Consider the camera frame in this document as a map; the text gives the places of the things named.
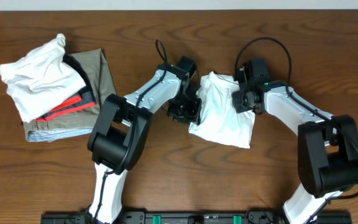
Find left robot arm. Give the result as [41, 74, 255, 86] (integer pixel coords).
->
[86, 56, 201, 223]

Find right black cable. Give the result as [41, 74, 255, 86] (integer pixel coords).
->
[234, 36, 358, 224]

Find white folded shirt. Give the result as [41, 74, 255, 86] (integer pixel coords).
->
[0, 34, 86, 123]

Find olive folded trousers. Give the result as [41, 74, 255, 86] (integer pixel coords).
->
[24, 49, 116, 135]

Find dark red-trimmed folded garment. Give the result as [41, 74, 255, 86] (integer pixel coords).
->
[36, 54, 96, 122]

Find white printed t-shirt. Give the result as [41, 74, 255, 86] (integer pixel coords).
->
[188, 72, 255, 149]

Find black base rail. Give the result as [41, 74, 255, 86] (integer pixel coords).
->
[40, 210, 353, 224]

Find light blue folded garment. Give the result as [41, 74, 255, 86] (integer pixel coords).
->
[25, 128, 92, 142]

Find left black cable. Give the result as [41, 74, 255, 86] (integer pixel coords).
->
[90, 39, 170, 224]

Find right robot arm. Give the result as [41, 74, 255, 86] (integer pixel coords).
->
[232, 59, 358, 223]

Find black cable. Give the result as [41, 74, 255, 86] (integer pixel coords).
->
[90, 39, 170, 224]
[234, 36, 358, 224]

